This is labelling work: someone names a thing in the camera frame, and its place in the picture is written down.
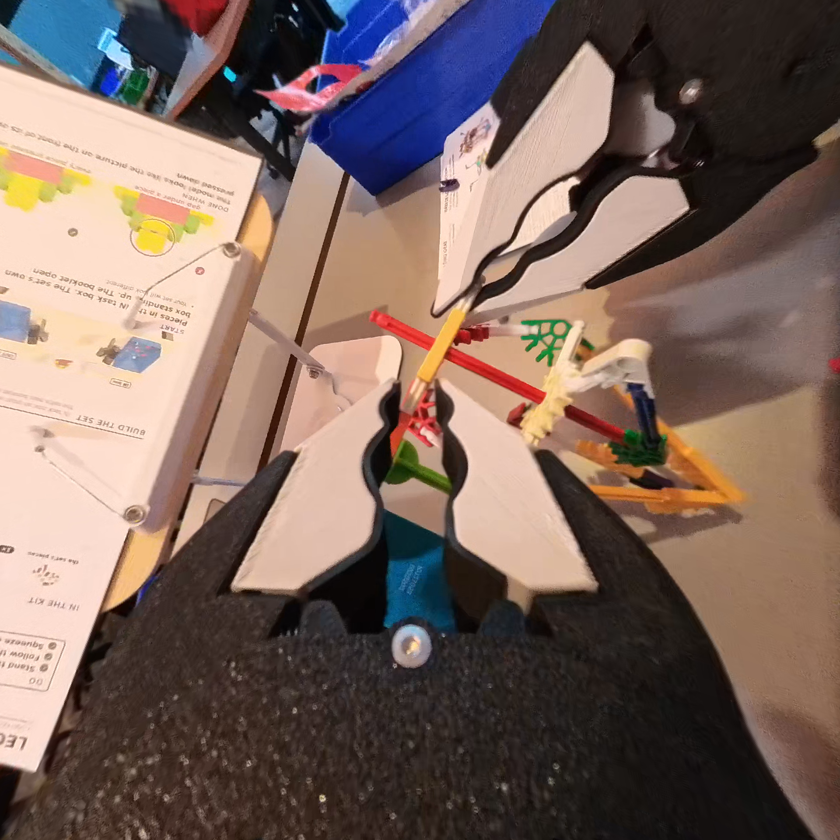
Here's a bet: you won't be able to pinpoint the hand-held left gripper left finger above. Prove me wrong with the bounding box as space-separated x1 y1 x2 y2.
230 379 403 598

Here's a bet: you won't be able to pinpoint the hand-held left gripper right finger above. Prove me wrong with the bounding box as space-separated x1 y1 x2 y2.
433 378 599 609

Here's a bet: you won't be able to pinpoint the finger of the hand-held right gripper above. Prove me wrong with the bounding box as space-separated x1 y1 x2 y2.
432 41 618 317
470 164 698 311

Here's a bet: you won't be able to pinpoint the colourful construction toy model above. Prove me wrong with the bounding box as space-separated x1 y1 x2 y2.
369 305 746 635

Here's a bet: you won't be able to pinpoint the blue bin with papers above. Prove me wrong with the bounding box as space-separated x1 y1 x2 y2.
309 0 559 197

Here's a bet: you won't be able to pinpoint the printed instruction leaflet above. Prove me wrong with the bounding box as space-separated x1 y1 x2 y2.
436 108 507 310

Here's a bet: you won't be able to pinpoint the crumpled papers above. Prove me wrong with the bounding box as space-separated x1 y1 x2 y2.
255 0 474 116

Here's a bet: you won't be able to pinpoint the instruction sheet board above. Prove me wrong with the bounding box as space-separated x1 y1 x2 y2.
0 65 264 773

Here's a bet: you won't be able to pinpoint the wooden background table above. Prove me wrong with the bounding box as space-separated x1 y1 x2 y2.
163 0 254 123

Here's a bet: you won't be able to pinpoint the red tote bag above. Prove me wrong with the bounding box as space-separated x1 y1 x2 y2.
160 0 231 38

